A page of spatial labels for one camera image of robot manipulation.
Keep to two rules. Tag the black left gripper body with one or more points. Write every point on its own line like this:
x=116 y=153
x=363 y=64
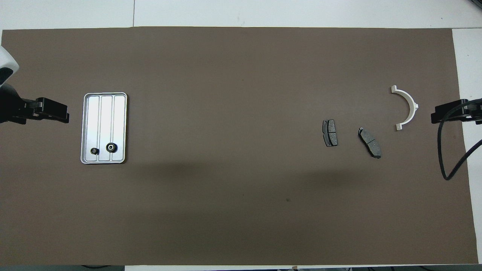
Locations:
x=11 y=109

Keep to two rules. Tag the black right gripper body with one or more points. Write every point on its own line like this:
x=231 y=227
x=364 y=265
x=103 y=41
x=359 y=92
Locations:
x=476 y=111

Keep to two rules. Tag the large black bearing gear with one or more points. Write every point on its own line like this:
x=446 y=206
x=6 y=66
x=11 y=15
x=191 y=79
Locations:
x=111 y=147

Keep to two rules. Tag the silver metal tray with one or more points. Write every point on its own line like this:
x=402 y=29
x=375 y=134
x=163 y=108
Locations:
x=103 y=120

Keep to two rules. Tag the long dark brake pad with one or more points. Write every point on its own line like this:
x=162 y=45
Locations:
x=370 y=143

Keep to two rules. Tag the short dark brake pad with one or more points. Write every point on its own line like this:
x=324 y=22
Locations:
x=330 y=132

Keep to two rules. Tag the brown table mat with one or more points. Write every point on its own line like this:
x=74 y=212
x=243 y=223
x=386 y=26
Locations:
x=241 y=75

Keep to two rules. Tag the white semicircular bracket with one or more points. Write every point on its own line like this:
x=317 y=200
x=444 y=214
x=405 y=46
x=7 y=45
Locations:
x=414 y=109

